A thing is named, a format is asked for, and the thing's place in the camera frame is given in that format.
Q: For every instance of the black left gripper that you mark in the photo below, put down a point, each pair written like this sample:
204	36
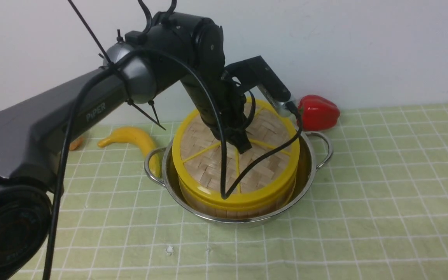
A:
228	103

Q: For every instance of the yellow-rimmed woven bamboo lid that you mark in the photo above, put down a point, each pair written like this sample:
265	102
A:
197	154

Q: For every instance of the yellow-rimmed bamboo steamer basket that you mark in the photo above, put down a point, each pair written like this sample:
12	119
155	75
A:
257	194

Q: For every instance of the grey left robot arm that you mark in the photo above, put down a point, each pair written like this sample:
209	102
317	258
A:
34	133

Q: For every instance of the red bell pepper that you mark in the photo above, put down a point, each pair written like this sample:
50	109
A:
318	113

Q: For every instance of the yellow banana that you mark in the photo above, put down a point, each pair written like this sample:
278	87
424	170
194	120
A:
138	137

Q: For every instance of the brown potato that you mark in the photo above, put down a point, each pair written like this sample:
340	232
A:
75	144

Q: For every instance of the green checkered tablecloth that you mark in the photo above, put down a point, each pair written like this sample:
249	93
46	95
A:
377	211

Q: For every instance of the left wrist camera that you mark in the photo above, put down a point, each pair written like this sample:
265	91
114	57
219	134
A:
255	72

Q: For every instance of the stainless steel two-handled pot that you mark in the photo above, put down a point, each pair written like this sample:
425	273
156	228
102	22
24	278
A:
306	171

